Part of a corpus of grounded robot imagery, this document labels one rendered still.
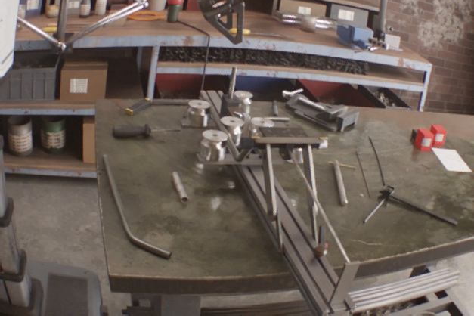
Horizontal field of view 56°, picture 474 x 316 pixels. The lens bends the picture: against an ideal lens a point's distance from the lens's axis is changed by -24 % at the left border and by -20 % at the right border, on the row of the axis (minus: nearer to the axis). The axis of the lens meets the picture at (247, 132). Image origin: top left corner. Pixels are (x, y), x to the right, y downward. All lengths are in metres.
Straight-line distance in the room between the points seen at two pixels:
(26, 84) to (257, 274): 1.92
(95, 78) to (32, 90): 0.38
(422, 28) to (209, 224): 3.19
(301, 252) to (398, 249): 0.23
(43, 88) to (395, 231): 1.94
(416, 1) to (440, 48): 0.49
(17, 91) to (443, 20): 3.18
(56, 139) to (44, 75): 0.42
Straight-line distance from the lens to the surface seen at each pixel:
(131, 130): 1.26
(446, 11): 4.12
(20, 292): 1.54
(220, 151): 1.11
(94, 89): 2.58
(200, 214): 1.02
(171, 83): 3.06
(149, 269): 0.86
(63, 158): 2.79
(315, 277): 0.85
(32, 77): 2.58
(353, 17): 3.42
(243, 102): 1.47
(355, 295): 1.92
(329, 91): 3.35
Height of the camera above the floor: 1.43
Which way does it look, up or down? 24 degrees down
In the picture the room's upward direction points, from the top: 9 degrees clockwise
